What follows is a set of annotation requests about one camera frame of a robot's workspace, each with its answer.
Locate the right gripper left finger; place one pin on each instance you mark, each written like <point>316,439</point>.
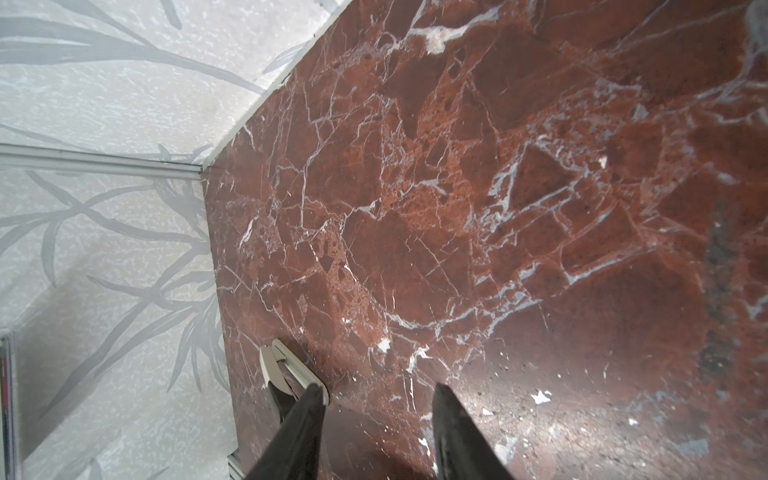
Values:
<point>294,451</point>

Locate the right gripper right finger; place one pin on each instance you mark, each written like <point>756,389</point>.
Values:
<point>461,450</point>

